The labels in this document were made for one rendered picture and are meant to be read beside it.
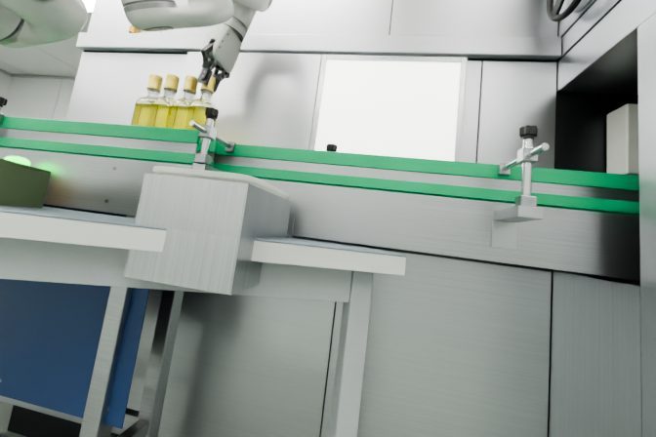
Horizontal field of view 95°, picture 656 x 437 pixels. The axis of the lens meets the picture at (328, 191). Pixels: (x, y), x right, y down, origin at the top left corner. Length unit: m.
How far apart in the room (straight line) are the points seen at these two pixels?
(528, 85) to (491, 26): 0.21
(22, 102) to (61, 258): 6.70
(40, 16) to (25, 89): 6.57
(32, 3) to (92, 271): 0.44
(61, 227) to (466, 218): 0.69
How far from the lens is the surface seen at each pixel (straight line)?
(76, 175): 0.90
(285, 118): 0.97
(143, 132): 0.84
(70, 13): 0.77
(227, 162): 0.81
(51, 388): 0.97
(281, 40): 1.11
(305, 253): 0.50
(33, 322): 0.99
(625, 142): 1.04
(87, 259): 0.58
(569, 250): 0.77
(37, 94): 7.08
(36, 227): 0.56
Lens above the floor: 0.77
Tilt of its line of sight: 8 degrees up
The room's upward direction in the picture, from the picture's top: 7 degrees clockwise
